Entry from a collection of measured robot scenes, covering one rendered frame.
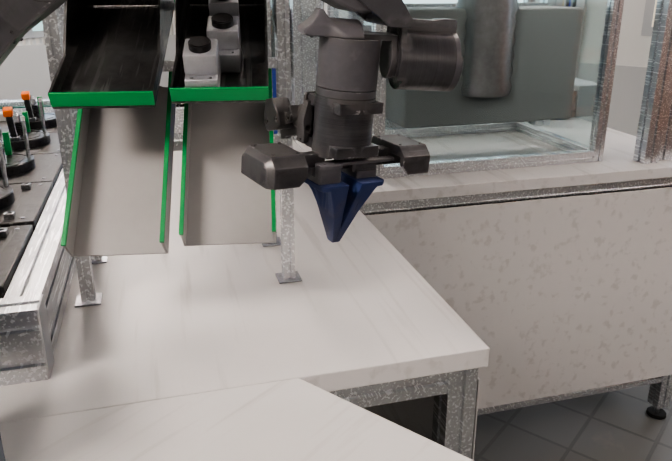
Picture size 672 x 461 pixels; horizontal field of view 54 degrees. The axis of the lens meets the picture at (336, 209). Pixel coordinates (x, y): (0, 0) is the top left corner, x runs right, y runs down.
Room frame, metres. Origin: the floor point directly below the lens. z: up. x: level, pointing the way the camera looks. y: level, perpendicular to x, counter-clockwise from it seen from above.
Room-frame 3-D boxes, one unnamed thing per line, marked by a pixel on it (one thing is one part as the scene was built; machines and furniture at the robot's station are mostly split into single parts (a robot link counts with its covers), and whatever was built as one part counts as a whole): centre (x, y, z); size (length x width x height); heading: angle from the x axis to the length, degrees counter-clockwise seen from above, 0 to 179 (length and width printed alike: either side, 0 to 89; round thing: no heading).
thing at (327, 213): (0.61, 0.02, 1.13); 0.06 x 0.04 x 0.07; 33
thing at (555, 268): (1.98, -0.47, 0.43); 1.11 x 0.68 x 0.86; 105
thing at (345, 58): (0.62, -0.01, 1.28); 0.09 x 0.06 x 0.07; 104
